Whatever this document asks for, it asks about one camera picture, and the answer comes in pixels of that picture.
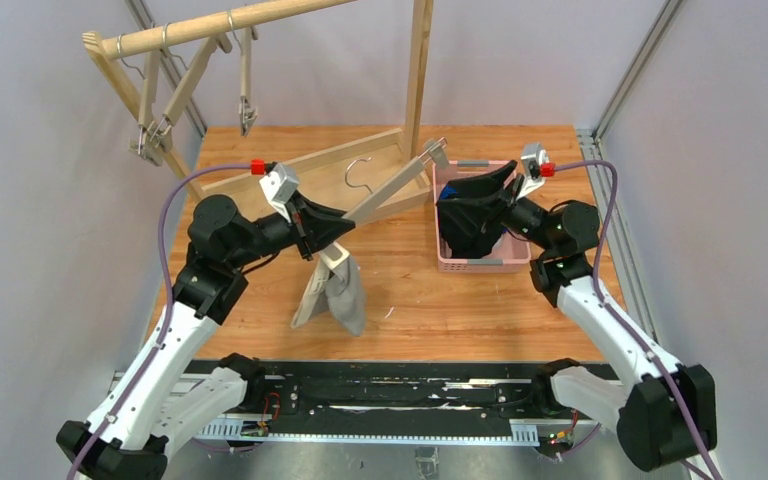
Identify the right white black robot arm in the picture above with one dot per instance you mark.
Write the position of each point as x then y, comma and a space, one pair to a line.
661, 410

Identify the wooden clip hanger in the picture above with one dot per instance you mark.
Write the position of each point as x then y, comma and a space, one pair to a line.
160, 131

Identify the aluminium frame post left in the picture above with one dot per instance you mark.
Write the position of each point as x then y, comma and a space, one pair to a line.
171, 64

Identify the wooden hanger with grey underwear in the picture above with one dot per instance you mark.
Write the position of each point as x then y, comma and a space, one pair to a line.
434, 150

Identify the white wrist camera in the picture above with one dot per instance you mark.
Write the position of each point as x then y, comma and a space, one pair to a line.
533, 157
278, 185

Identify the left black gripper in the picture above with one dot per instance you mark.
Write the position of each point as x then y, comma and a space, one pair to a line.
303, 221

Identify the aluminium frame post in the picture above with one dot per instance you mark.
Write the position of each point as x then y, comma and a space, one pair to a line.
592, 147
171, 64

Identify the wooden clothes rack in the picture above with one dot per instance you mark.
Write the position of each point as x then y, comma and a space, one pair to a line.
343, 130

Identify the blue white underwear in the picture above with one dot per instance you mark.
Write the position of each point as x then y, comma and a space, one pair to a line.
447, 192

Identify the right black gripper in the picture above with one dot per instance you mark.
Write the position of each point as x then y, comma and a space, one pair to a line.
506, 206

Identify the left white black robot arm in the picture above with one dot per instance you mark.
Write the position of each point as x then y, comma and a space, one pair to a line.
136, 430

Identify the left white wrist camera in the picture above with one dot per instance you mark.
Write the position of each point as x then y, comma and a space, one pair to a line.
278, 185

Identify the aluminium frame post right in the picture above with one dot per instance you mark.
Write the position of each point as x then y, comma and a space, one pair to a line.
592, 147

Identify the grey underwear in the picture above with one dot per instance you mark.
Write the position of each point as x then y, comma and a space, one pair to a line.
336, 289

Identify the pink plastic basket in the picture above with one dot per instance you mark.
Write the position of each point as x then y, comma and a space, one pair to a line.
509, 254

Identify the empty wooden hanger left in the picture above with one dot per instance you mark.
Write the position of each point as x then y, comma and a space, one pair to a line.
142, 146

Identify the black underwear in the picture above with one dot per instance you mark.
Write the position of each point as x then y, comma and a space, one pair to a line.
470, 245

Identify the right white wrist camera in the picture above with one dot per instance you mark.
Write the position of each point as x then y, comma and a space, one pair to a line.
533, 157

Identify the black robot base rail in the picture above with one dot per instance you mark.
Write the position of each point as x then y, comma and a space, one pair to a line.
397, 402

